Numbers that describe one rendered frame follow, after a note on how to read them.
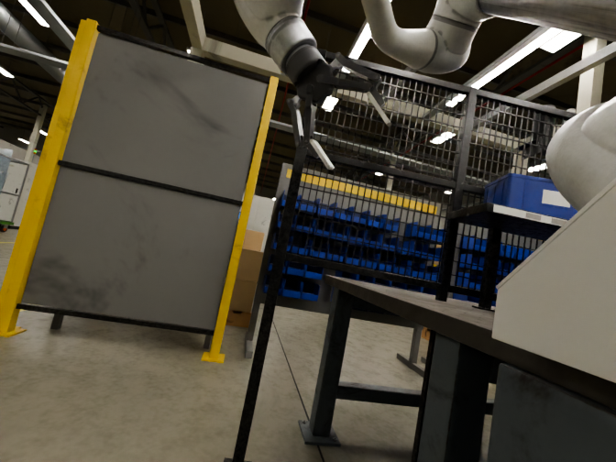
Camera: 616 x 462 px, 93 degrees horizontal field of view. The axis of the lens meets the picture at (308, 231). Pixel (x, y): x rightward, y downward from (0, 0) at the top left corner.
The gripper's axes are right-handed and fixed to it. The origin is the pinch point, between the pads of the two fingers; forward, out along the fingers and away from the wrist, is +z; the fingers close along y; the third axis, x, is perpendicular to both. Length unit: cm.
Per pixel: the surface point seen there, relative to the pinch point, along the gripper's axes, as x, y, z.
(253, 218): -524, 336, -127
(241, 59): -322, 98, -268
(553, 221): -52, -30, 45
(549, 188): -59, -36, 37
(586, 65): -353, -199, 2
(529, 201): -56, -29, 37
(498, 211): -45, -19, 33
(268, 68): -340, 77, -241
